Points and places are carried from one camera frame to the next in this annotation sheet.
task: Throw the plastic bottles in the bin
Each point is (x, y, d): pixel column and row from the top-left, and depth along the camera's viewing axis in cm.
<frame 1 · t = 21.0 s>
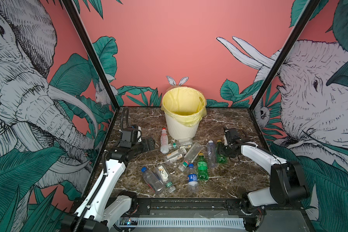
left hand: (149, 141, 78), fingers open
right hand: (219, 149, 91), fingers open
yellow plastic bin liner: (187, 105, 102), point 17 cm above the table
white opaque bottle red cap: (164, 145, 95), point 5 cm above the table
clear bottle green band: (187, 142, 97), point 4 cm above the table
clear bottle sunflower label: (191, 156, 92), point 2 cm above the table
clear tall bottle barcode label: (211, 154, 92), point 4 cm above the table
green Sprite bottle Chinese label: (220, 158, 90), point 5 cm above the table
small green Sprite bottle: (202, 168, 84), point 5 cm above the table
small clear bottle blue cap: (193, 186, 82), on the table
clear bottle blue cap bird label: (152, 181, 82), point 2 cm above the table
clear bottle green cap lying: (165, 176, 81), point 6 cm above the table

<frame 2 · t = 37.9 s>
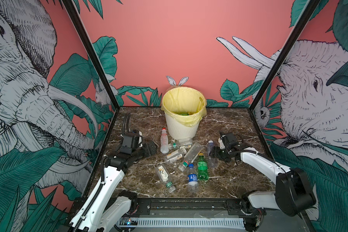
left hand: (151, 146, 77), fingers open
right hand: (212, 152, 88), fingers open
green Sprite bottle Chinese label: (185, 114, 79), point 30 cm above the table
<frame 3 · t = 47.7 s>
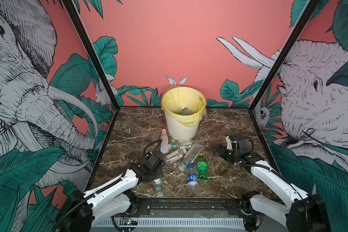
left hand: (160, 171, 83), fingers open
right hand: (214, 148, 84), fingers open
clear tall bottle barcode label: (185, 111, 104), point 13 cm above the table
clear bottle green cap lying: (158, 187, 78), point 5 cm above the table
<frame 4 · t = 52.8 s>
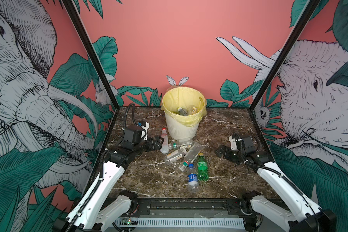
left hand: (157, 138, 73), fingers open
right hand: (219, 150, 80), fingers open
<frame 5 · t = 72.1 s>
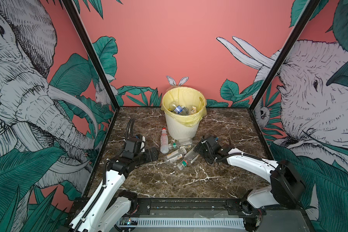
left hand: (153, 151, 78), fingers open
right hand: (195, 149, 86), fingers open
small clear bottle blue cap: (180, 109, 97), point 19 cm above the table
